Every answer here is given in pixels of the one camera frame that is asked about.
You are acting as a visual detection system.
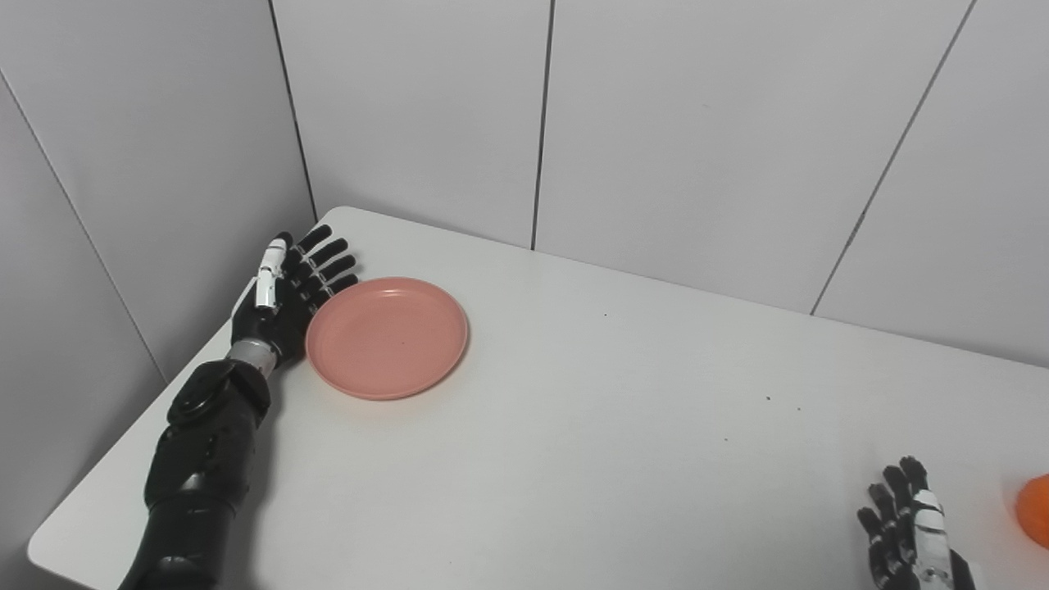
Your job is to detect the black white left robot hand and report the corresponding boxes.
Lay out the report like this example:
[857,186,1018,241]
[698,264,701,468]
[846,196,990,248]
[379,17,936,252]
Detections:
[230,225,360,370]

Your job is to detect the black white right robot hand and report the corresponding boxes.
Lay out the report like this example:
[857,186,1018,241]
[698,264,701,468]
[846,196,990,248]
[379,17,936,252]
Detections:
[857,456,985,590]

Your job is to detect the pink round plate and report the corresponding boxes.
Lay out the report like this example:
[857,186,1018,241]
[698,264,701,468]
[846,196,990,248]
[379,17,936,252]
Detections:
[305,277,470,402]

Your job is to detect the orange fruit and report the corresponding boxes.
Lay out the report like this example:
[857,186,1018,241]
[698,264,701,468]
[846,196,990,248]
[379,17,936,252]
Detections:
[1015,474,1049,550]

